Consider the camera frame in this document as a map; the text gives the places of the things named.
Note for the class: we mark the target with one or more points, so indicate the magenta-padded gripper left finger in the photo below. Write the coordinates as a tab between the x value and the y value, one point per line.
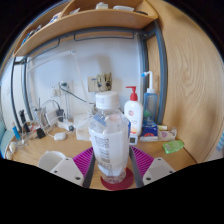
66	170

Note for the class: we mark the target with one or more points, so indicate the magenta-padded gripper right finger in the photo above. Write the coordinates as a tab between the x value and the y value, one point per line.
158	170

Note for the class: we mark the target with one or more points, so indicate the clear plastic water bottle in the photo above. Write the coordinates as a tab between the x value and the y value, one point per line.
109	140

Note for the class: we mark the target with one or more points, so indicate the flat round red coaster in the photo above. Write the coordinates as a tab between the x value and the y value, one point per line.
128	181

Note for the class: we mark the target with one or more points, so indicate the small white mouse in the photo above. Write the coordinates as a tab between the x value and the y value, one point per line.
60	136

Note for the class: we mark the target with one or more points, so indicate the pale pink packet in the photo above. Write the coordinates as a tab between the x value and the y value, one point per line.
167	135

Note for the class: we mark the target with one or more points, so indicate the blue and white box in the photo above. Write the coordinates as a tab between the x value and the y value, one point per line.
149	133

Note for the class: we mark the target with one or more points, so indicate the small white digital clock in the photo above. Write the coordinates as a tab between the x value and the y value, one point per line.
133	140

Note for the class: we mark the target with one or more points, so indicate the white tissue pack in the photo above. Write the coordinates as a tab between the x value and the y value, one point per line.
81	128

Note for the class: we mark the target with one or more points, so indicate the white power strip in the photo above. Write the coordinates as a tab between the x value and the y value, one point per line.
65	125

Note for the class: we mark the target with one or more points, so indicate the small black gadget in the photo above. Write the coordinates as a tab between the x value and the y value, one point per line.
41	133

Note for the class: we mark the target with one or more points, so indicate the white red-pump lotion bottle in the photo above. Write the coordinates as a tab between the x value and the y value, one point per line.
134	115

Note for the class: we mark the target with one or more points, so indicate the black electric shaver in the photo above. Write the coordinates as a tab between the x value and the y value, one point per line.
24	121

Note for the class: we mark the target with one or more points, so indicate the striped teal towel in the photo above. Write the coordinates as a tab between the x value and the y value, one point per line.
220	141

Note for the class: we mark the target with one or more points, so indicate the tree creature figurine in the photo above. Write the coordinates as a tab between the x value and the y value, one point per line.
104	81

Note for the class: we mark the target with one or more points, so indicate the wooden shelf unit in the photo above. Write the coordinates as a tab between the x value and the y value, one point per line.
86	20

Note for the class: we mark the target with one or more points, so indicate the grey metal desk frame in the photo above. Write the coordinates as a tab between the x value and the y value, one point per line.
161	73

